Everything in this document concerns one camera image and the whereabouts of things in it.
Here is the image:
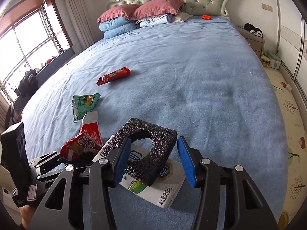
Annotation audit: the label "person's left forearm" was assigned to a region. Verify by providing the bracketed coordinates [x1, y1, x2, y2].
[20, 205, 37, 230]

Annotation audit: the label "white milk carton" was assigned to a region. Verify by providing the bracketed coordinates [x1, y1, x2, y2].
[118, 144, 187, 209]

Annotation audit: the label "grey nightstand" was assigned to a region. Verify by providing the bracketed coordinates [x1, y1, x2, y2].
[236, 25, 264, 61]

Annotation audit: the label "folded patterned blue blanket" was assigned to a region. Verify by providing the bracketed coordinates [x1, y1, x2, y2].
[135, 14, 179, 28]

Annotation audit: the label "tree-print play mat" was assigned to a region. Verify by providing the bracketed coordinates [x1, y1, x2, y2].
[263, 67, 307, 227]

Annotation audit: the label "black clothes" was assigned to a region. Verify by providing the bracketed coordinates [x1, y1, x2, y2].
[244, 23, 264, 38]

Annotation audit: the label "bed with blue sheet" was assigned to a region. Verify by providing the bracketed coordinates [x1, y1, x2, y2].
[20, 14, 288, 230]

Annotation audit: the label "yellow trash bin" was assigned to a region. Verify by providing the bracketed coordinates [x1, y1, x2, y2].
[279, 211, 291, 230]

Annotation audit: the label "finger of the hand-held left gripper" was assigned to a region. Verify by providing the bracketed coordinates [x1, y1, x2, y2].
[29, 151, 63, 169]
[35, 164, 69, 185]

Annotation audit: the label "window with wooden frame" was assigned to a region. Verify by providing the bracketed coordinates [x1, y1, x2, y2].
[0, 0, 74, 102]

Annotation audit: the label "white sliding wardrobe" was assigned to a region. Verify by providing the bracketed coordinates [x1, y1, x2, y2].
[273, 0, 307, 94]

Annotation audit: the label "pale green storage box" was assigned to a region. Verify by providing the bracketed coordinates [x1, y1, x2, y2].
[266, 50, 282, 70]

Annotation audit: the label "dark jacket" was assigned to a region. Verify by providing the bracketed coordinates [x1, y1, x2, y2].
[18, 70, 39, 98]

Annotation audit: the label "pink pillow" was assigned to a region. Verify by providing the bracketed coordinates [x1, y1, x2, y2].
[129, 0, 186, 21]
[97, 4, 141, 23]

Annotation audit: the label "black chair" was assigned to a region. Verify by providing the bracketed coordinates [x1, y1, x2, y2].
[4, 101, 15, 130]

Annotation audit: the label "red snack bag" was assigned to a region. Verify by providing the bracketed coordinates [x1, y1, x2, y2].
[59, 111, 105, 161]

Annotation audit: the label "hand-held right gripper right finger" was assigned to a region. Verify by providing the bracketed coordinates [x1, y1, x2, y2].
[176, 135, 280, 230]

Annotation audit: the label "red snack bar packet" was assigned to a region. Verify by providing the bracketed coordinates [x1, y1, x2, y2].
[97, 67, 132, 86]

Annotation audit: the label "beige curtain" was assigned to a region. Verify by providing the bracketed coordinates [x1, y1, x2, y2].
[62, 0, 95, 48]

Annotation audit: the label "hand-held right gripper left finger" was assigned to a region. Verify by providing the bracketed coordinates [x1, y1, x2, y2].
[27, 137, 132, 230]

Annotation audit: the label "blue folded pillows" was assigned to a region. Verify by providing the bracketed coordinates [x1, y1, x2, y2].
[98, 17, 137, 39]

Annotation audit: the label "green snack wrapper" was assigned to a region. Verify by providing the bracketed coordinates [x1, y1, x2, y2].
[72, 93, 101, 123]

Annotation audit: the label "black foam block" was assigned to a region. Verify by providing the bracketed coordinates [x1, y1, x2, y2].
[100, 117, 178, 187]

